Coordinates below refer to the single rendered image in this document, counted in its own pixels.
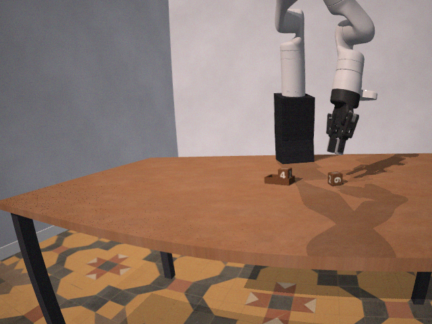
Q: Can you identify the brown rectangular tray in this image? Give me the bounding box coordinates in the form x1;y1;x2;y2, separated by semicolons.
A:
264;174;295;186

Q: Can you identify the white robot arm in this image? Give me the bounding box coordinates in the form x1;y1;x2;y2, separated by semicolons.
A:
275;0;377;101

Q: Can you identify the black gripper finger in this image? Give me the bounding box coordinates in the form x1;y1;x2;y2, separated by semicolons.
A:
334;110;359;155
326;111;338;153

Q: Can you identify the brown digit cube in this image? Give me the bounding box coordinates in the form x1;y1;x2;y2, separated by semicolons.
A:
278;167;292;179
328;171;342;186

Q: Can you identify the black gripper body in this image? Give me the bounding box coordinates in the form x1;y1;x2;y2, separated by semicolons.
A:
330;88;360;126

